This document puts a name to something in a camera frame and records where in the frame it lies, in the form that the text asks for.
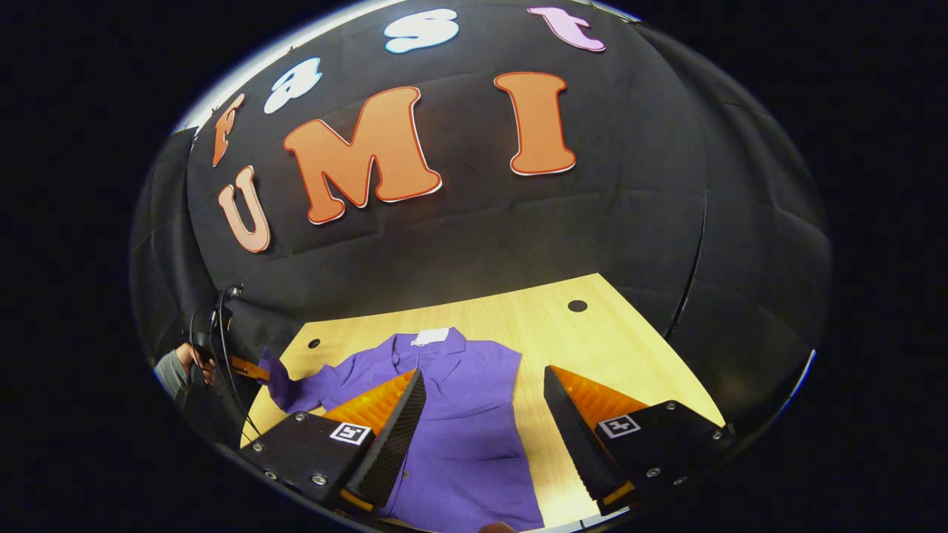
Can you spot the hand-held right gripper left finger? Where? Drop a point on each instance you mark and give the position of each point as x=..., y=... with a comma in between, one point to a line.
x=392, y=444

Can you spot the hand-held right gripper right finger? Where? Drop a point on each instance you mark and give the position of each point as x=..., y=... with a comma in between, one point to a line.
x=578, y=444

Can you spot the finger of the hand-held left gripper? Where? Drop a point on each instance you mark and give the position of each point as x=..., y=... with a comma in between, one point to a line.
x=248, y=368

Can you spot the purple button shirt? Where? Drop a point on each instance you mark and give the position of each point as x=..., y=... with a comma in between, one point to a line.
x=466, y=414

